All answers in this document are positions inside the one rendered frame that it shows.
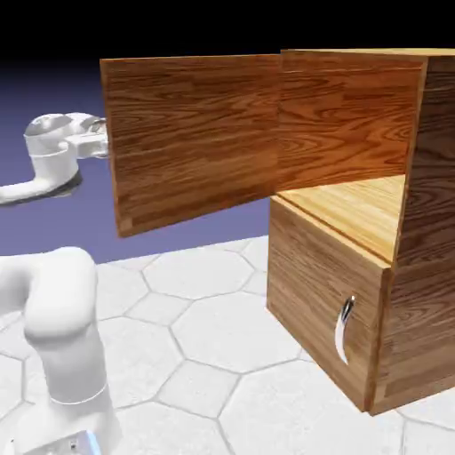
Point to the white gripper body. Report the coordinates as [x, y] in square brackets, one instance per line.
[89, 145]

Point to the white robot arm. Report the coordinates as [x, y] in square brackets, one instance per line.
[60, 302]

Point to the wooden cabinet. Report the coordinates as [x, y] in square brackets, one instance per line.
[426, 249]

